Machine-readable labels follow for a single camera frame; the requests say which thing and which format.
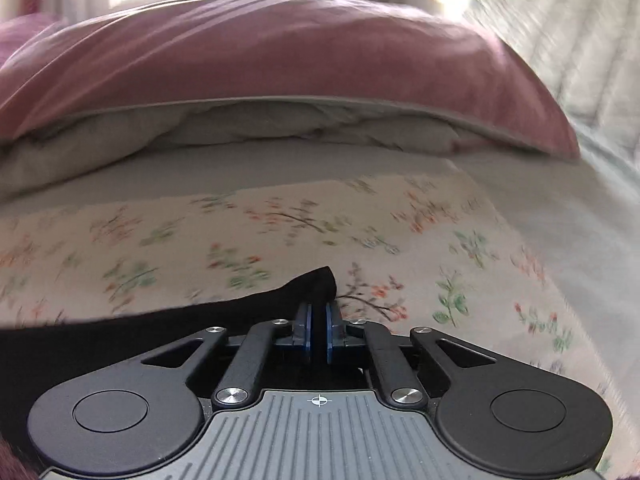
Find black pants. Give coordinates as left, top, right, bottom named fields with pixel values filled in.
left=1, top=266, right=337, bottom=470

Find floral bed sheet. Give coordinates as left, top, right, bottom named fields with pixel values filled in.
left=1, top=172, right=612, bottom=479

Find pink and grey duvet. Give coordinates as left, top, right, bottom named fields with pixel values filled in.
left=1, top=0, right=579, bottom=198

